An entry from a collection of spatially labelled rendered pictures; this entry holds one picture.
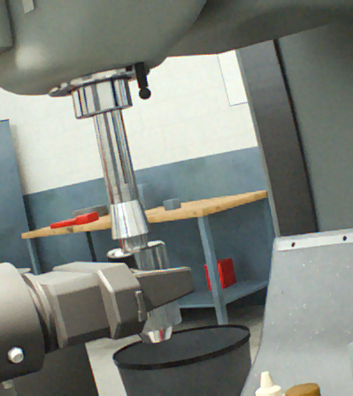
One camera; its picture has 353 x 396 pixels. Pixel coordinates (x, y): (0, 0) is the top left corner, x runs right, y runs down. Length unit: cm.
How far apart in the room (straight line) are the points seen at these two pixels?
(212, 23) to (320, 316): 40
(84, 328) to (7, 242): 741
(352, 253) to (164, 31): 43
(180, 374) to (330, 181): 160
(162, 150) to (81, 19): 611
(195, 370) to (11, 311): 195
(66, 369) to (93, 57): 38
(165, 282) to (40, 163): 739
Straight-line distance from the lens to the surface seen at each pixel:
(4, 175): 805
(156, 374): 251
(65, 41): 57
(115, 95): 63
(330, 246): 96
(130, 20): 58
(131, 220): 63
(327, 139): 96
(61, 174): 773
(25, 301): 57
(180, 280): 63
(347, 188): 95
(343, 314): 93
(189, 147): 644
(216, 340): 289
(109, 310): 58
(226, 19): 69
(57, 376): 83
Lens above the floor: 123
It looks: 3 degrees down
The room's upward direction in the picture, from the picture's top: 12 degrees counter-clockwise
